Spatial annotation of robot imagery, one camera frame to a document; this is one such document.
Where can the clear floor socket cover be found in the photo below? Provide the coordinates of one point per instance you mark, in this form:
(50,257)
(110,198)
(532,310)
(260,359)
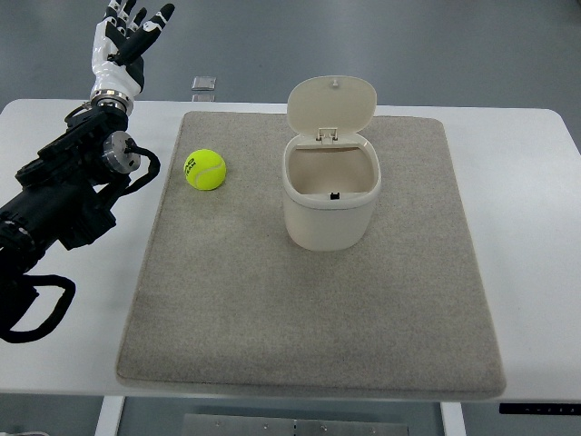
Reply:
(203,83)

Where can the beige bin with open lid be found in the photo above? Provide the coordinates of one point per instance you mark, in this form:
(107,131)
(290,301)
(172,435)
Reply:
(330,173)

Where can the yellow tennis ball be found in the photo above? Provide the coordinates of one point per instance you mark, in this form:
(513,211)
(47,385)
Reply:
(204,170)

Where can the grey felt mat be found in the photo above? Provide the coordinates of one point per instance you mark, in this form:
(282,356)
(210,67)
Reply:
(225,299)

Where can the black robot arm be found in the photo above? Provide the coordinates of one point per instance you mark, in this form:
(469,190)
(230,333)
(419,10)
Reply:
(67,197)

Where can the white right table leg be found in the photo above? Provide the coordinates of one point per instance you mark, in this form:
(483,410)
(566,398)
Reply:
(452,419)

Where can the white table leg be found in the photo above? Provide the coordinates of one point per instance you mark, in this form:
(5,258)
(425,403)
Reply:
(110,416)
(452,419)

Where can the white left table leg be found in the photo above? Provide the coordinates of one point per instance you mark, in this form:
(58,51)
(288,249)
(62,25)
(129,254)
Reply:
(110,416)

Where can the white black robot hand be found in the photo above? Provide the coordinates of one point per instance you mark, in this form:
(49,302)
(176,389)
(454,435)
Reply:
(120,40)

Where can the black table control panel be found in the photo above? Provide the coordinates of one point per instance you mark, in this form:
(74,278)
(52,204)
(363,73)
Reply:
(540,408)

